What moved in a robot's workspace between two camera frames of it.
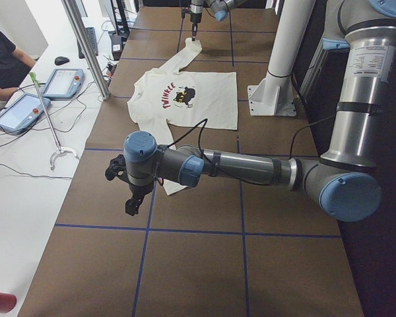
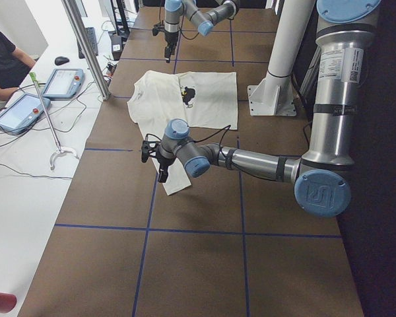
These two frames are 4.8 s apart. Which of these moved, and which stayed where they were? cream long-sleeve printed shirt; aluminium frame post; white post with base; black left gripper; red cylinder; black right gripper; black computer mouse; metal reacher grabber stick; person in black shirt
Moved: black left gripper; black right gripper; cream long-sleeve printed shirt
Stayed: black computer mouse; red cylinder; aluminium frame post; white post with base; person in black shirt; metal reacher grabber stick
